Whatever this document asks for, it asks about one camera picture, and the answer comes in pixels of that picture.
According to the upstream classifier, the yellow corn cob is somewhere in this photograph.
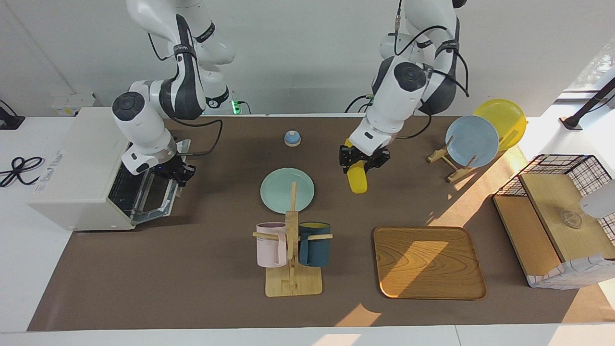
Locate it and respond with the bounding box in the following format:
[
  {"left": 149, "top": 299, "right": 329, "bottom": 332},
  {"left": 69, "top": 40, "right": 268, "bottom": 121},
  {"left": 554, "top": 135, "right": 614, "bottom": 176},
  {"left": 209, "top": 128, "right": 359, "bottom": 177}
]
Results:
[{"left": 344, "top": 139, "right": 369, "bottom": 194}]

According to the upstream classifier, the glass oven door with handle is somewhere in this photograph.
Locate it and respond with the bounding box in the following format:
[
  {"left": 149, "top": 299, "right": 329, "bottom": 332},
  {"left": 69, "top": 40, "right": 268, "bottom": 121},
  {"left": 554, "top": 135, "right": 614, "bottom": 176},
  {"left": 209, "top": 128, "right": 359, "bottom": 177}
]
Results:
[{"left": 130, "top": 139, "right": 192, "bottom": 226}]

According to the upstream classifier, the mint green plate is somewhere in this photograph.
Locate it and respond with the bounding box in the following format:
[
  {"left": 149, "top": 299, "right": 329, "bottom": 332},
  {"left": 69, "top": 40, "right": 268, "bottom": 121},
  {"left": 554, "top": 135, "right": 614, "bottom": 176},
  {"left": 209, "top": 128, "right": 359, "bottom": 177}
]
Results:
[{"left": 260, "top": 168, "right": 315, "bottom": 214}]

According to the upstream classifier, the white toaster oven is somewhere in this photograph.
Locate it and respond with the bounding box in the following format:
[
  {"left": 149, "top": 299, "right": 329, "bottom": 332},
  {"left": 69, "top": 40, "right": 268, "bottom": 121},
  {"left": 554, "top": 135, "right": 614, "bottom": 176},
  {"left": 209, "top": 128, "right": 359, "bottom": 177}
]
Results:
[{"left": 27, "top": 107, "right": 145, "bottom": 231}]

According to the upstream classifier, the light wooden plate rack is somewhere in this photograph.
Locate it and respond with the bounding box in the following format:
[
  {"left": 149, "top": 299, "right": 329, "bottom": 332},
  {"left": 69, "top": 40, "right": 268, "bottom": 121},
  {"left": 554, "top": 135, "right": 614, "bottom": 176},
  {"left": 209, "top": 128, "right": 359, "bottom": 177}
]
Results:
[{"left": 428, "top": 136, "right": 520, "bottom": 183}]

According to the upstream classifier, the dark blue mug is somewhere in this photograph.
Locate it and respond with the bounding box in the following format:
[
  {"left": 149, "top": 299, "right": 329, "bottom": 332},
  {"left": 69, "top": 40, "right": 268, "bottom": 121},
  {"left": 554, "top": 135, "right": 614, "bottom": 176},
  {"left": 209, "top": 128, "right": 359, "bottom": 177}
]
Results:
[{"left": 298, "top": 222, "right": 332, "bottom": 268}]

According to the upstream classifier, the brown table mat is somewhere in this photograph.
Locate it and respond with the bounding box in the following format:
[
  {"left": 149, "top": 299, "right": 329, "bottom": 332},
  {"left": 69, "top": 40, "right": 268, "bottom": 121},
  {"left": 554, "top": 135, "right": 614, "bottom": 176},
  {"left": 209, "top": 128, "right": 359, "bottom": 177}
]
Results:
[{"left": 27, "top": 115, "right": 615, "bottom": 332}]

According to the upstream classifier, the light blue plate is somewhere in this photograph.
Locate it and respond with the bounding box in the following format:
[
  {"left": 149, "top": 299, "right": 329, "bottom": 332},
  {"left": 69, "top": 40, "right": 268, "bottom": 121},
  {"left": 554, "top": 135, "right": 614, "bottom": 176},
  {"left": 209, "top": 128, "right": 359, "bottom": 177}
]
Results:
[{"left": 445, "top": 115, "right": 500, "bottom": 168}]

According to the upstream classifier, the pink mug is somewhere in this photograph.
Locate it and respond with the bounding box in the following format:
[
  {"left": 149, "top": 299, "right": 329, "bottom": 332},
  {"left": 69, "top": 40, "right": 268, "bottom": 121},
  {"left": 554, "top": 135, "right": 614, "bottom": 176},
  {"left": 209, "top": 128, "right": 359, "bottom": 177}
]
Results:
[{"left": 256, "top": 222, "right": 289, "bottom": 268}]

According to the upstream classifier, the brown wooden tray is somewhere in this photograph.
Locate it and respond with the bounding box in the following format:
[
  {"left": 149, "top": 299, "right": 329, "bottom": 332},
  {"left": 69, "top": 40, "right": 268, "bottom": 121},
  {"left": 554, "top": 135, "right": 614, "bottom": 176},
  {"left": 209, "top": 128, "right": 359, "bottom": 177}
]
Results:
[{"left": 373, "top": 226, "right": 487, "bottom": 300}]

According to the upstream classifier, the light wooden mug rack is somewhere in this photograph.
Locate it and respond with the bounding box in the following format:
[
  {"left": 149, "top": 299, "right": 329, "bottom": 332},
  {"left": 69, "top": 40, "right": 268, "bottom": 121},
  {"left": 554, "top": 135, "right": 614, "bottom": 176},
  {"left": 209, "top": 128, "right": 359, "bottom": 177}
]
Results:
[{"left": 253, "top": 182, "right": 333, "bottom": 297}]

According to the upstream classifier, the yellow plate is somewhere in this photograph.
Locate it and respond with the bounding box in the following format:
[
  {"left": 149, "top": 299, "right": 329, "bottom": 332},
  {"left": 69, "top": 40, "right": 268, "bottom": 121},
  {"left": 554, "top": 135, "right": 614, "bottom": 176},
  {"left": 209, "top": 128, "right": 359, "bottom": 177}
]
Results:
[{"left": 473, "top": 99, "right": 528, "bottom": 152}]

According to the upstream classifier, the wooden box side panel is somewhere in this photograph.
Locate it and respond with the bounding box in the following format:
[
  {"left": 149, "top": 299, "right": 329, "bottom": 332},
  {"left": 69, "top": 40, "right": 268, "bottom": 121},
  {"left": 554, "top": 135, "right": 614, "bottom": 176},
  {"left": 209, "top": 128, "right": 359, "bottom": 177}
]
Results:
[{"left": 492, "top": 195, "right": 563, "bottom": 288}]

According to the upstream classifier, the wooden lid board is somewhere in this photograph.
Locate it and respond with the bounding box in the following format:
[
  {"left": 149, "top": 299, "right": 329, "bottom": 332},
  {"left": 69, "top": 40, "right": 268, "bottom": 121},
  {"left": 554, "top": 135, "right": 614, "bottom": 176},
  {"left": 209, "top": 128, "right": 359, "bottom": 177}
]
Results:
[{"left": 519, "top": 173, "right": 615, "bottom": 263}]

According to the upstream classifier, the white checked cloth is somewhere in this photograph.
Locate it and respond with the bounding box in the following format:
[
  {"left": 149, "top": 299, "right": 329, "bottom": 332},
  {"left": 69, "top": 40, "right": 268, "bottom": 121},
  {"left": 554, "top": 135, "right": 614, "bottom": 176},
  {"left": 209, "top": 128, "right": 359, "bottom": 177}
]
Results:
[{"left": 527, "top": 253, "right": 615, "bottom": 290}]

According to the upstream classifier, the white cylinder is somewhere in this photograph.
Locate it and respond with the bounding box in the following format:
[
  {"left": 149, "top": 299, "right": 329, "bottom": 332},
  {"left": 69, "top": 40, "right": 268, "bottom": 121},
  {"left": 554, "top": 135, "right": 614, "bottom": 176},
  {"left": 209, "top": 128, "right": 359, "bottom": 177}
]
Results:
[{"left": 579, "top": 179, "right": 615, "bottom": 220}]

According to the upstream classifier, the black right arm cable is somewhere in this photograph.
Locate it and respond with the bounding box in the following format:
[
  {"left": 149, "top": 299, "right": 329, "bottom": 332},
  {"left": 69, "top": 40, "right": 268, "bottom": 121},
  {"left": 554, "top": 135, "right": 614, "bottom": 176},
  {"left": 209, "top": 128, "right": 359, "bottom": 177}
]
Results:
[{"left": 171, "top": 118, "right": 223, "bottom": 157}]

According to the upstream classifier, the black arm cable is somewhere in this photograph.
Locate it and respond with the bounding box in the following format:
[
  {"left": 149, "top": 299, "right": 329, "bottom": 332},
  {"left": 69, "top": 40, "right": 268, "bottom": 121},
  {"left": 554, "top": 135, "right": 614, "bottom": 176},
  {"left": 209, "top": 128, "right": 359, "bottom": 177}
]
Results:
[
  {"left": 394, "top": 0, "right": 470, "bottom": 140},
  {"left": 171, "top": 118, "right": 223, "bottom": 157}
]

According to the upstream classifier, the black left base cable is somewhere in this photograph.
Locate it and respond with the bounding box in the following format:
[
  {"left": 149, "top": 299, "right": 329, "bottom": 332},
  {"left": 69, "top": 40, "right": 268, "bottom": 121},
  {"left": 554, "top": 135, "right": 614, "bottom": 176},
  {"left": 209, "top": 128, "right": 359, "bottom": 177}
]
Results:
[{"left": 344, "top": 94, "right": 378, "bottom": 114}]

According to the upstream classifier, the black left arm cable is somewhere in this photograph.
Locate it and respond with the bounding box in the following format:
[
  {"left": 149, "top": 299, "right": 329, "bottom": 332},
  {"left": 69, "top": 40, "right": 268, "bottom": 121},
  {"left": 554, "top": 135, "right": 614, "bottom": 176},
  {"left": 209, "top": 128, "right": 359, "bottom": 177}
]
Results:
[{"left": 394, "top": 0, "right": 470, "bottom": 140}]

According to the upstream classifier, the coiled black cable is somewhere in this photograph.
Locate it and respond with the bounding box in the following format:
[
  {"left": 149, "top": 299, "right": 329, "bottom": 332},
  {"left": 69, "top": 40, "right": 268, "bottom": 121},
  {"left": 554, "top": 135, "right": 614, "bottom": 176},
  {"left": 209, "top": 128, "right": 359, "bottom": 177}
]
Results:
[{"left": 0, "top": 156, "right": 45, "bottom": 188}]

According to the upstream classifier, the black device with cable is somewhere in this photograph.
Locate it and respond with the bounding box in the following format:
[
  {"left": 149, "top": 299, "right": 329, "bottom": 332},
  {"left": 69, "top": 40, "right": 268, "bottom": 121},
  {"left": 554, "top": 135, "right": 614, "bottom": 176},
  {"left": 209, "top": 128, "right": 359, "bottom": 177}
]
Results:
[{"left": 0, "top": 99, "right": 25, "bottom": 130}]

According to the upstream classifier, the black wire basket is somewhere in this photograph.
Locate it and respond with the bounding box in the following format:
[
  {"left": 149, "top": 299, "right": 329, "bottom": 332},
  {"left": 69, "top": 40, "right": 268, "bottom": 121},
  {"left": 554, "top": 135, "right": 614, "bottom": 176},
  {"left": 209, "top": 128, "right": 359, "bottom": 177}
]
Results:
[{"left": 494, "top": 154, "right": 615, "bottom": 241}]

